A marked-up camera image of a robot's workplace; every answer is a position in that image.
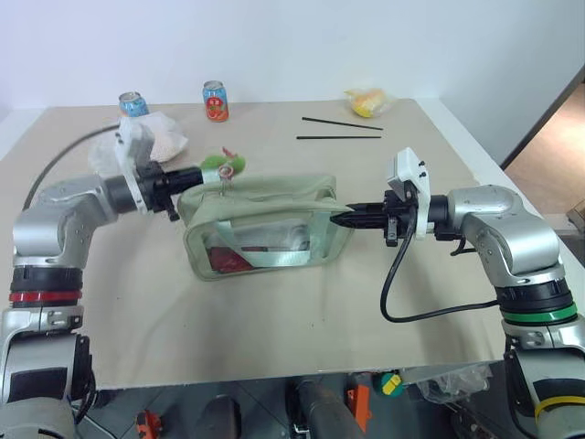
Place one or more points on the orange drink can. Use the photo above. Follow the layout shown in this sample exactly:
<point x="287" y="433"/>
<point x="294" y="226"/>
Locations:
<point x="215" y="103"/>

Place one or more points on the blue drink can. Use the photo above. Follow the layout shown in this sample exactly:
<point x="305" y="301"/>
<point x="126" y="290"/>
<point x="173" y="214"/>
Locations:
<point x="133" y="106"/>

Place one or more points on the clear bag of white beads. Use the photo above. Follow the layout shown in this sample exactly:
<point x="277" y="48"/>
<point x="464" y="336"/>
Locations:
<point x="166" y="137"/>

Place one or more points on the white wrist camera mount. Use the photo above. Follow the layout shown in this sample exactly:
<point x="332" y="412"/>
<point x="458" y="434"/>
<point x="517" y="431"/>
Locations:
<point x="132" y="142"/>
<point x="413" y="171"/>

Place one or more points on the black cylinder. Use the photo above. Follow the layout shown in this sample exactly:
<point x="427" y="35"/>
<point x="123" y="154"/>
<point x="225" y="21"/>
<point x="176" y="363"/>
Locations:
<point x="320" y="411"/>

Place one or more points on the black chopstick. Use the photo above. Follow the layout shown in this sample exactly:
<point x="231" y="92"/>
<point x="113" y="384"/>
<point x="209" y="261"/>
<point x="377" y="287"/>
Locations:
<point x="338" y="136"/>
<point x="343" y="124"/>

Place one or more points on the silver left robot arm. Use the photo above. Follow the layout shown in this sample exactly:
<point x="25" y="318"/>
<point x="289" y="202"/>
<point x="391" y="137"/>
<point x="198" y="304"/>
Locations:
<point x="50" y="219"/>

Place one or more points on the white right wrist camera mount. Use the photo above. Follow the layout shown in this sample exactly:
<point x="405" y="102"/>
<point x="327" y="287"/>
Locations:
<point x="413" y="171"/>

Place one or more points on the clear bag of yellow fruit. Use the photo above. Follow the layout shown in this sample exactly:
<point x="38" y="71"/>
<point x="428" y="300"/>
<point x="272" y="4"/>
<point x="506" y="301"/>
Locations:
<point x="368" y="101"/>

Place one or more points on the orange tool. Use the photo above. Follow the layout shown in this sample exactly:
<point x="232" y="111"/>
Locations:
<point x="361" y="407"/>

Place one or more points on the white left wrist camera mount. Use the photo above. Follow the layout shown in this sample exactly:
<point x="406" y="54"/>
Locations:
<point x="132" y="142"/>

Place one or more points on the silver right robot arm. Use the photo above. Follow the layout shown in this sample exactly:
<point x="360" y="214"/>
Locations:
<point x="507" y="228"/>

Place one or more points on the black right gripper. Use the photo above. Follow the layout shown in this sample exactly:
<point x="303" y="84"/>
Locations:
<point x="396" y="219"/>

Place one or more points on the green zip pouch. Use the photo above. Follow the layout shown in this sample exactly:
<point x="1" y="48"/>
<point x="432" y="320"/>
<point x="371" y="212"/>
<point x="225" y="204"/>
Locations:
<point x="260" y="206"/>

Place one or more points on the beige table mat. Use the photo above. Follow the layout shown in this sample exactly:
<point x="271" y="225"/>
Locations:
<point x="274" y="320"/>

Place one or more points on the crumpled clear plastic bag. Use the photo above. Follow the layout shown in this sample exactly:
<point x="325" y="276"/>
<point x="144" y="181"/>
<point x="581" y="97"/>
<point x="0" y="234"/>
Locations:
<point x="452" y="384"/>

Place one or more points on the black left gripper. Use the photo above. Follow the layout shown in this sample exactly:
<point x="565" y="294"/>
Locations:
<point x="154" y="185"/>

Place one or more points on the small orange black object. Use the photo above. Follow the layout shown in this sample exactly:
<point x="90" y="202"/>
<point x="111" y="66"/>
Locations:
<point x="148" y="425"/>

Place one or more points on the red packet inside pouch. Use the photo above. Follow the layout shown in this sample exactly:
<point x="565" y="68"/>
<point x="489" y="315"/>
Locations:
<point x="228" y="262"/>

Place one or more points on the green yellow round object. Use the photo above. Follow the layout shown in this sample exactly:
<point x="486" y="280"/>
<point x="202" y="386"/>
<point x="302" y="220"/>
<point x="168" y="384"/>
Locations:
<point x="389" y="384"/>

